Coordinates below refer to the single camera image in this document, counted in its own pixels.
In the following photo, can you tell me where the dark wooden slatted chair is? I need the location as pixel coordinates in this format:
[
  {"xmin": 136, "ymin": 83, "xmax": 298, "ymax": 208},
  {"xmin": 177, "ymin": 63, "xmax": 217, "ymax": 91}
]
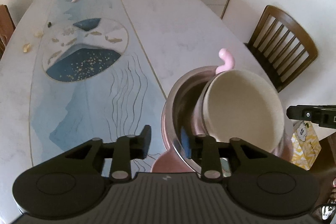
[{"xmin": 244, "ymin": 5, "xmax": 319, "ymax": 93}]

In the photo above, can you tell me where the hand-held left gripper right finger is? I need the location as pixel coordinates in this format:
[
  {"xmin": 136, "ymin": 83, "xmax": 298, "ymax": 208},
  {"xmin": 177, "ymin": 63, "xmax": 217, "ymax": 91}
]
[{"xmin": 181, "ymin": 128, "xmax": 271, "ymax": 182}]

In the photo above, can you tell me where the pink bowl with steel insert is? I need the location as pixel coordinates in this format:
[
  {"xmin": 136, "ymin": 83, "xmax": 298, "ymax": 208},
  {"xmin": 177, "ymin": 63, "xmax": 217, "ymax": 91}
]
[{"xmin": 151, "ymin": 66, "xmax": 294, "ymax": 174}]

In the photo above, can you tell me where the wooden chair with towel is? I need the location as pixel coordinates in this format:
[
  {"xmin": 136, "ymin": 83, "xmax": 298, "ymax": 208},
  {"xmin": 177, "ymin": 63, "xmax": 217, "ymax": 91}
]
[{"xmin": 0, "ymin": 5, "xmax": 16, "ymax": 54}]

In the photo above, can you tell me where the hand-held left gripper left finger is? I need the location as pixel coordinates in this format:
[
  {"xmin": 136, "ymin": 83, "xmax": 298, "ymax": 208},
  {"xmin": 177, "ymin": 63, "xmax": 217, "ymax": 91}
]
[{"xmin": 64, "ymin": 124, "xmax": 152, "ymax": 183}]

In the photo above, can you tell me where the yellow patterned bag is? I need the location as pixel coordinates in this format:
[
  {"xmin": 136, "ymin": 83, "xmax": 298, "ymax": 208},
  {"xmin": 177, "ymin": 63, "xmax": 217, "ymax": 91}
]
[{"xmin": 290, "ymin": 120, "xmax": 322, "ymax": 170}]

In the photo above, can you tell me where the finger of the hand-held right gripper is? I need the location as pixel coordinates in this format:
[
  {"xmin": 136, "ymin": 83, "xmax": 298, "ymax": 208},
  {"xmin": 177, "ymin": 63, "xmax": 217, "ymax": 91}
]
[{"xmin": 287, "ymin": 105, "xmax": 319, "ymax": 123}]

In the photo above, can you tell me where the person's foot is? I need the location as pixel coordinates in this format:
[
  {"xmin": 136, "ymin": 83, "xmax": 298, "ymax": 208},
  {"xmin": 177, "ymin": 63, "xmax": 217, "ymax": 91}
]
[{"xmin": 312, "ymin": 178, "xmax": 336, "ymax": 222}]

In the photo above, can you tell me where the cream bowl with pink handle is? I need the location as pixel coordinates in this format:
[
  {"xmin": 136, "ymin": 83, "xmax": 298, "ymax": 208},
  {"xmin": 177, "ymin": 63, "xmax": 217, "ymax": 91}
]
[{"xmin": 193, "ymin": 48, "xmax": 286, "ymax": 152}]

